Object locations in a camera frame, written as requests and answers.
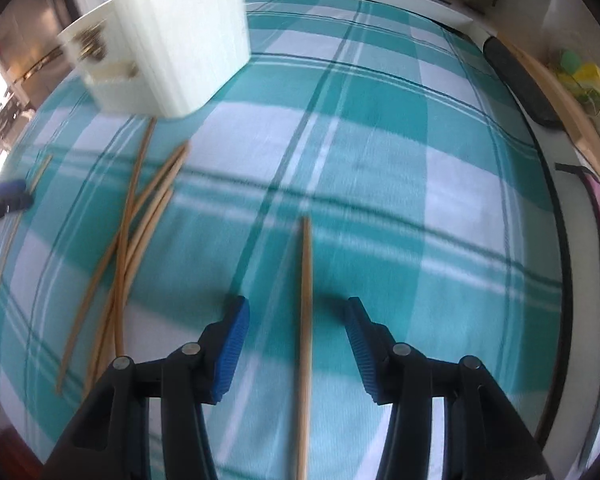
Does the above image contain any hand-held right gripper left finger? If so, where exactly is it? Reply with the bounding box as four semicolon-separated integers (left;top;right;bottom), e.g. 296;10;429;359
40;295;251;480

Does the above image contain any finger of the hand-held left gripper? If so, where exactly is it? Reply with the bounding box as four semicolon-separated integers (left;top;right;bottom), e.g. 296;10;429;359
0;178;34;231

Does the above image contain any black oblong bar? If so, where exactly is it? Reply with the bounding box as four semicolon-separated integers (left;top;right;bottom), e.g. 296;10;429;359
482;36;563;131

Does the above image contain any teal checked tablecloth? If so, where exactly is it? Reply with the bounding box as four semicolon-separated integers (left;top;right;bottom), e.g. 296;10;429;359
0;0;576;480

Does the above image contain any cream ribbed utensil holder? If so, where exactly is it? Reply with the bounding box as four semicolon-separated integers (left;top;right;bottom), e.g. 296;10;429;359
57;0;252;120

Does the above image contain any wooden cutting board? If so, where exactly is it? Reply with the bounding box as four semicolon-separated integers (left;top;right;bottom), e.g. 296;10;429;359
500;35;600;196

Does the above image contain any bunch of wooden chopsticks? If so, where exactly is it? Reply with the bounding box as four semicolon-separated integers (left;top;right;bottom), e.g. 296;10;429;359
55;119;191;396

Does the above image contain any long wooden chopstick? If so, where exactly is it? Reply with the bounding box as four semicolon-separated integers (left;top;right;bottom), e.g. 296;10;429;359
292;216;314;480

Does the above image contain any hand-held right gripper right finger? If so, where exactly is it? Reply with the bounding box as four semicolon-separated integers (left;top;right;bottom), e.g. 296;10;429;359
342;296;551;480

